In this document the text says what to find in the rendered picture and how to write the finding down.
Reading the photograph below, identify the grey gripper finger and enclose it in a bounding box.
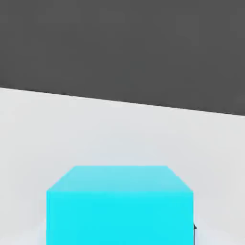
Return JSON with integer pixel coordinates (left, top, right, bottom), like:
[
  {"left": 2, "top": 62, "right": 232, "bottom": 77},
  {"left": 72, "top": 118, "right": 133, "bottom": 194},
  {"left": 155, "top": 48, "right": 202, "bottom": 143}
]
[{"left": 193, "top": 223, "right": 209, "bottom": 245}]

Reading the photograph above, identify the small cyan cube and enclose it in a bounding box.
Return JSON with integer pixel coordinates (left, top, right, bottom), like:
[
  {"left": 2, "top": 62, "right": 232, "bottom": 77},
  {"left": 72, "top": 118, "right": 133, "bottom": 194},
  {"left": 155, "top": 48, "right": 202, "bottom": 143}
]
[{"left": 46, "top": 165, "right": 194, "bottom": 245}]

